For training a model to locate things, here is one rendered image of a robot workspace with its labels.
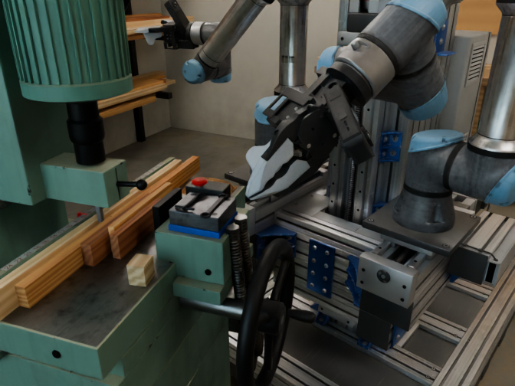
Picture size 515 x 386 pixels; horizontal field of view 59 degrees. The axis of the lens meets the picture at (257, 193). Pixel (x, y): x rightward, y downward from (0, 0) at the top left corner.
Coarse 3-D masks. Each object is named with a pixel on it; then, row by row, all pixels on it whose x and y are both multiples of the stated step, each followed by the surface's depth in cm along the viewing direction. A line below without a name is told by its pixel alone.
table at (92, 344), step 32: (128, 256) 85; (64, 288) 76; (96, 288) 76; (128, 288) 76; (160, 288) 78; (192, 288) 81; (224, 288) 81; (32, 320) 68; (64, 320) 68; (96, 320) 68; (128, 320) 70; (32, 352) 68; (64, 352) 65; (96, 352) 63
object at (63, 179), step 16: (48, 160) 83; (64, 160) 83; (112, 160) 83; (48, 176) 82; (64, 176) 80; (80, 176) 79; (96, 176) 78; (112, 176) 80; (48, 192) 83; (64, 192) 82; (80, 192) 81; (96, 192) 80; (112, 192) 80; (128, 192) 85
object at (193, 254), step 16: (240, 208) 89; (160, 240) 82; (176, 240) 80; (192, 240) 79; (208, 240) 78; (224, 240) 78; (160, 256) 83; (176, 256) 82; (192, 256) 81; (208, 256) 79; (224, 256) 79; (192, 272) 82; (208, 272) 80; (224, 272) 80
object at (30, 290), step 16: (192, 160) 120; (176, 176) 112; (144, 192) 101; (80, 240) 82; (64, 256) 77; (80, 256) 81; (32, 272) 73; (48, 272) 74; (64, 272) 77; (16, 288) 70; (32, 288) 71; (48, 288) 74; (32, 304) 71
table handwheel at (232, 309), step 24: (264, 264) 73; (288, 264) 89; (264, 288) 71; (288, 288) 93; (216, 312) 84; (240, 312) 82; (264, 312) 80; (240, 336) 69; (264, 336) 84; (240, 360) 69; (264, 360) 86; (240, 384) 72; (264, 384) 82
